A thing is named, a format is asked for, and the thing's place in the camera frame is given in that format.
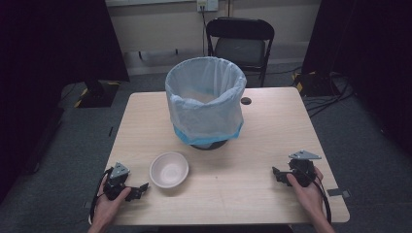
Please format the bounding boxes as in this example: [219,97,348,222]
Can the person's right hand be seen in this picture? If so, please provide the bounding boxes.
[286,166,326,216]

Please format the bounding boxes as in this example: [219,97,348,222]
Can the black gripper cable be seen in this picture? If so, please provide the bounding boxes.
[310,176,332,225]
[88,167,115,225]

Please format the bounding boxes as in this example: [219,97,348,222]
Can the black stand base yellow tape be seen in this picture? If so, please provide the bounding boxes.
[73,80,121,110]
[291,70,342,98]

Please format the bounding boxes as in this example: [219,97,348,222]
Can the black floor cables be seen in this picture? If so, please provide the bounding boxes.
[303,71,357,119]

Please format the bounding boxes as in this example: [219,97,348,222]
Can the person's left hand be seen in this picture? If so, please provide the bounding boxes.
[92,176,132,225]

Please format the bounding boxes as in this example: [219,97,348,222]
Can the bin with blue liner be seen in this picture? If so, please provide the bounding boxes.
[164,55,248,146]

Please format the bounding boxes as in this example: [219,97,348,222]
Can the white wall socket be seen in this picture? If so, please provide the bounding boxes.
[196,0,220,13]

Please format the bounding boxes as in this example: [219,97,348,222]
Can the black wall socket cable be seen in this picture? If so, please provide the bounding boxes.
[200,5,209,58]

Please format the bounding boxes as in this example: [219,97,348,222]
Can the black folding chair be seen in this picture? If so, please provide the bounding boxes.
[205,17,276,88]

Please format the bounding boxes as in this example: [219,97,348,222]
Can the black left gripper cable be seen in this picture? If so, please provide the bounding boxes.
[88,167,115,225]

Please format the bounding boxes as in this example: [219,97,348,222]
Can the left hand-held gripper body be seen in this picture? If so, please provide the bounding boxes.
[103,161,131,201]

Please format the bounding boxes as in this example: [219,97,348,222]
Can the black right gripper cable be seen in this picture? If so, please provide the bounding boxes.
[310,176,332,225]

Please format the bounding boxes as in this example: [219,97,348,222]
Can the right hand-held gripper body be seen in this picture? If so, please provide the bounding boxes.
[287,149,323,188]

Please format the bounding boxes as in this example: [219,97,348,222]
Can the white bowl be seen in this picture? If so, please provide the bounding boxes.
[149,151,190,189]

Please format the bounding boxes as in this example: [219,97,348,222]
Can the dark curtain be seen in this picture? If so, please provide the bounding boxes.
[0,0,131,202]
[300,0,412,156]

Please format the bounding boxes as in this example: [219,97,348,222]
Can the grey tape strip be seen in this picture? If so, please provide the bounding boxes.
[326,187,352,199]

